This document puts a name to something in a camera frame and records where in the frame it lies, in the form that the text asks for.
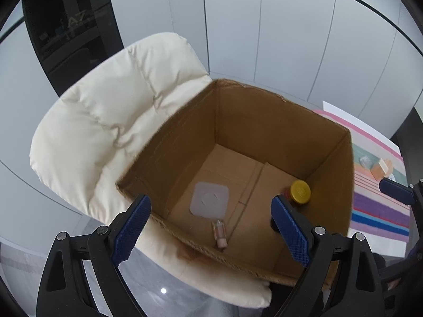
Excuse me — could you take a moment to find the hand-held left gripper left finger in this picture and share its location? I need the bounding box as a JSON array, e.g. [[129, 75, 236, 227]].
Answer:
[[36, 194, 156, 317]]

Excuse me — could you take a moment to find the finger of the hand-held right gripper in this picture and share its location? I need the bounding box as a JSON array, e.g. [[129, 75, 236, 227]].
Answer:
[[379, 178, 423, 207]]

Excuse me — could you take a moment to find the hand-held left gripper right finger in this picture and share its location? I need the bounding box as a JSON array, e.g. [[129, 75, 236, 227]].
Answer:
[[270, 195, 387, 317]]

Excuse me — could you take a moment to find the yellow lid jar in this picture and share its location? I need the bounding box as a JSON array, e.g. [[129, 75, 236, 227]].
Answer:
[[286, 180, 312, 205]]

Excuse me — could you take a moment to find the small pink bottle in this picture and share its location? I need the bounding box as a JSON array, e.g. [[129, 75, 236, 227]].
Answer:
[[211, 219, 228, 249]]

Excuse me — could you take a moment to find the frosted square container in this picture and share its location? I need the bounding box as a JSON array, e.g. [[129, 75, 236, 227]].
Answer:
[[189, 181, 230, 219]]

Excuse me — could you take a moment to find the brown cardboard box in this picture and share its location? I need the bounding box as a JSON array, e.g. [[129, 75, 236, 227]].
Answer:
[[116, 78, 356, 288]]

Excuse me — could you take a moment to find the striped towel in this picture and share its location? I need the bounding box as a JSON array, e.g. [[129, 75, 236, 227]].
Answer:
[[312, 108, 412, 238]]

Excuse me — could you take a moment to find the white table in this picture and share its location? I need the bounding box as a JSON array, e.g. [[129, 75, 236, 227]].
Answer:
[[322, 101, 410, 258]]

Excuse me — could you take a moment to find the cream cushioned chair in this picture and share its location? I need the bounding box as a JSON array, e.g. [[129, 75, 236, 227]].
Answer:
[[29, 32, 273, 309]]

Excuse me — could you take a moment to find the dark glass panel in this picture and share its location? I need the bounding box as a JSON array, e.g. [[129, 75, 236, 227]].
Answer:
[[21, 0, 124, 98]]

